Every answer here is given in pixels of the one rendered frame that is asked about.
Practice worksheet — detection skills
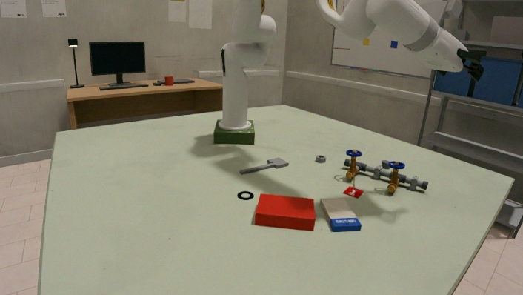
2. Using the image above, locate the grey hex nut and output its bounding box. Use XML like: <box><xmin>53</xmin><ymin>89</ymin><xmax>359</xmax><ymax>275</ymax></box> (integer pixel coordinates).
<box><xmin>316</xmin><ymin>155</ymin><xmax>326</xmax><ymax>163</ymax></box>

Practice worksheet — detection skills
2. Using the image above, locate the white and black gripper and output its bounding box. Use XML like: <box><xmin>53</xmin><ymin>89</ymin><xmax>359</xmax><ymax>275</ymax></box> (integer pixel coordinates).
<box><xmin>411</xmin><ymin>26</ymin><xmax>484</xmax><ymax>82</ymax></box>

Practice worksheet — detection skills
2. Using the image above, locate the red rectangular block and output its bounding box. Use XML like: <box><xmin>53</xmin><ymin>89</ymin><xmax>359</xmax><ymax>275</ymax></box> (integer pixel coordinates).
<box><xmin>255</xmin><ymin>193</ymin><xmax>316</xmax><ymax>231</ymax></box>

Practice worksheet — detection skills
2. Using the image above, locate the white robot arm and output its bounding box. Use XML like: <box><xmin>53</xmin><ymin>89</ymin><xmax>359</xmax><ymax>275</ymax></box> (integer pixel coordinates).
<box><xmin>219</xmin><ymin>0</ymin><xmax>463</xmax><ymax>131</ymax></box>

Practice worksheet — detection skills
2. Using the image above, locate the black rubber ring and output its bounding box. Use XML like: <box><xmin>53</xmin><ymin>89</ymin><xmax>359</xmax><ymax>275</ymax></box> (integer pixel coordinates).
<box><xmin>237</xmin><ymin>191</ymin><xmax>254</xmax><ymax>200</ymax></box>

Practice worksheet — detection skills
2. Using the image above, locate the red tag on chain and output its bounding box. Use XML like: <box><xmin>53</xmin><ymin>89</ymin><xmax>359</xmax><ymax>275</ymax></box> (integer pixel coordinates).
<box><xmin>343</xmin><ymin>163</ymin><xmax>364</xmax><ymax>198</ymax></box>

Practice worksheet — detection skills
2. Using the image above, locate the grey pipe manifold with two blue valves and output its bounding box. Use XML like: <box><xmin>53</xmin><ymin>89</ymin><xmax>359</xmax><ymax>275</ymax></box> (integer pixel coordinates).
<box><xmin>344</xmin><ymin>150</ymin><xmax>428</xmax><ymax>192</ymax></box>

